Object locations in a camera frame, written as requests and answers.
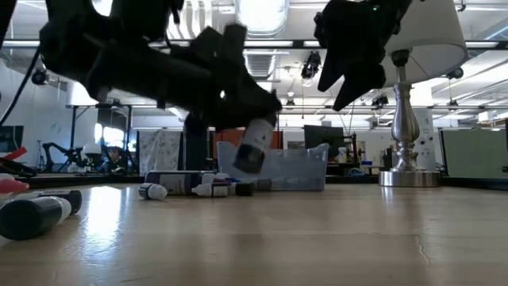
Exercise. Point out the grey-green partition panel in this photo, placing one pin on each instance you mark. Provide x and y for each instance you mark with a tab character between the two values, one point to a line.
476	153

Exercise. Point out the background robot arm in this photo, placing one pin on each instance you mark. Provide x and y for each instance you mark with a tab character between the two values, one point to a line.
71	153

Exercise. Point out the large dark food coloring bottle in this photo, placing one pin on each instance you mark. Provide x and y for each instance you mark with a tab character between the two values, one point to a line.
174	180

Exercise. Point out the black ceiling spotlight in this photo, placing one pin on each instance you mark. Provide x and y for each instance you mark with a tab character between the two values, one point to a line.
455	73
311	63
39	76

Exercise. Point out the white-shade silver table lamp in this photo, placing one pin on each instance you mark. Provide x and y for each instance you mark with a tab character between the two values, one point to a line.
428	39

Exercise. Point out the silver ceiling duct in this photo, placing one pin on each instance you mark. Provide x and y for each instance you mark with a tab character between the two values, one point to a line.
262	16

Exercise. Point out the orange panel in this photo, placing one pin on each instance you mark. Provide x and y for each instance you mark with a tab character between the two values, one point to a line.
230	137

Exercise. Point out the white-label dark-cap food coloring bottle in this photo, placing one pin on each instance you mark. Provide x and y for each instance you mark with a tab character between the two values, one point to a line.
258	135

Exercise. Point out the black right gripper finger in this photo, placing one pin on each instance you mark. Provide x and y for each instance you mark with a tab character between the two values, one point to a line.
365	81
335	75

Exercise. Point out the white-tipped food coloring bottle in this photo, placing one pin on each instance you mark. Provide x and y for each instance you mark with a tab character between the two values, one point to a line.
210	190

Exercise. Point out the small white-capped food coloring bottle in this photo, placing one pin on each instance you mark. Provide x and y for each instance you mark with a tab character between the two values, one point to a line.
152	191

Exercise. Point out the black wall screen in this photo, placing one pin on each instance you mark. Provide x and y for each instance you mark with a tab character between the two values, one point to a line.
11	139

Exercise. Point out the patterned curtain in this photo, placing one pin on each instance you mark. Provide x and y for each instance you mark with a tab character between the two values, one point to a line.
158	151

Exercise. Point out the clear plastic bin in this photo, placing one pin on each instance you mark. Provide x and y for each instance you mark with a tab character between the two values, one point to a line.
293	167

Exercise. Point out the white pillar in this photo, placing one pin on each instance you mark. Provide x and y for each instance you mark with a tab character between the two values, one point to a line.
426	139

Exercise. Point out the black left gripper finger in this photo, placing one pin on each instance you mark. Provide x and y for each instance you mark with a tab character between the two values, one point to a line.
254	101
226	119

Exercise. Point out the black background monitor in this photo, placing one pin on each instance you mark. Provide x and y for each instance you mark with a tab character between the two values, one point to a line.
323	137

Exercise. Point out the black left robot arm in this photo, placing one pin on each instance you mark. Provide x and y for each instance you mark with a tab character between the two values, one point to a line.
99	59

